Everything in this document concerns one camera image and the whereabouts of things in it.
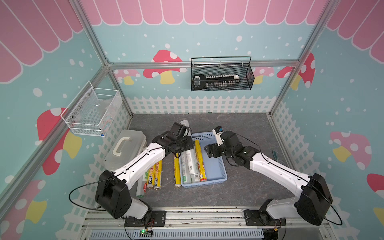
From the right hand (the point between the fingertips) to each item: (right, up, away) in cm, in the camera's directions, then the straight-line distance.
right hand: (210, 146), depth 81 cm
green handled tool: (+44, -7, +16) cm, 47 cm away
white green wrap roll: (-14, +13, +2) cm, 19 cm away
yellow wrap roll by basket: (-19, -15, +6) cm, 25 cm away
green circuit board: (-34, -42, -8) cm, 54 cm away
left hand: (-10, 0, +1) cm, 10 cm away
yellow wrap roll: (-4, -17, +4) cm, 18 cm away
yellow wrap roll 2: (-31, -16, +6) cm, 35 cm away
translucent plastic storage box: (-50, -1, +6) cm, 51 cm away
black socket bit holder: (-6, +38, +8) cm, 40 cm away
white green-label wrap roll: (-10, -11, -7) cm, 16 cm away
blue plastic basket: (+3, -14, +8) cm, 17 cm away
